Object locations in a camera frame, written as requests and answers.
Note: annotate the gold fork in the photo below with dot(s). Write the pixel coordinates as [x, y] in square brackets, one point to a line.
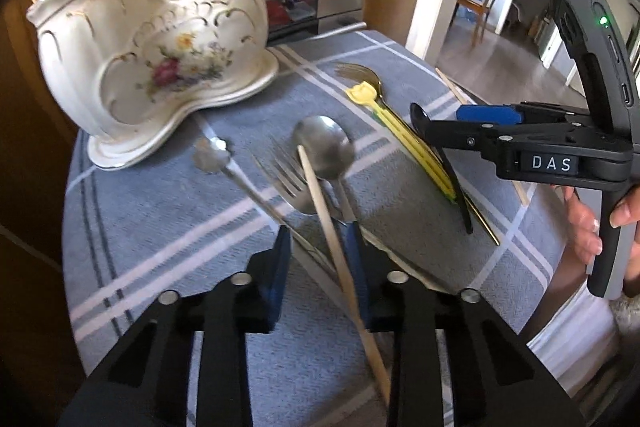
[357, 74]

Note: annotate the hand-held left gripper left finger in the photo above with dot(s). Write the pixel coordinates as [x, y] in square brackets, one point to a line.
[280, 277]

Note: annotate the person's right hand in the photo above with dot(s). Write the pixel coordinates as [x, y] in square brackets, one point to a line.
[582, 227]

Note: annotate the silver flower-shaped spoon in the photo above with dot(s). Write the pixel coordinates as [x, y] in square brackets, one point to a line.
[212, 157]

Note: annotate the grey plaid tablecloth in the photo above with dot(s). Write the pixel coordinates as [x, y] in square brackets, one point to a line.
[175, 217]

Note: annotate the black spoon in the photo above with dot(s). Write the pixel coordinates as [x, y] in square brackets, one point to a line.
[457, 192]

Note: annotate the silver fork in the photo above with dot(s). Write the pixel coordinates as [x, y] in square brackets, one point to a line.
[295, 194]

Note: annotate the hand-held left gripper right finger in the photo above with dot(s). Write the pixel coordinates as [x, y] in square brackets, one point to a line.
[361, 292]

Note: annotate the white floral ceramic utensil holder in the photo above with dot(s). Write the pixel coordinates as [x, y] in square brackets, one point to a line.
[150, 57]

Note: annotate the large silver spoon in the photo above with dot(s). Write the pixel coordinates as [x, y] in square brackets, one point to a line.
[322, 149]

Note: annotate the person's white shirt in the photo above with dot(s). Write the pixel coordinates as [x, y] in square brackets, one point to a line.
[570, 337]

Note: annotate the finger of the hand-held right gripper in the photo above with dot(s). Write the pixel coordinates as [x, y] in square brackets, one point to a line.
[457, 138]
[487, 113]

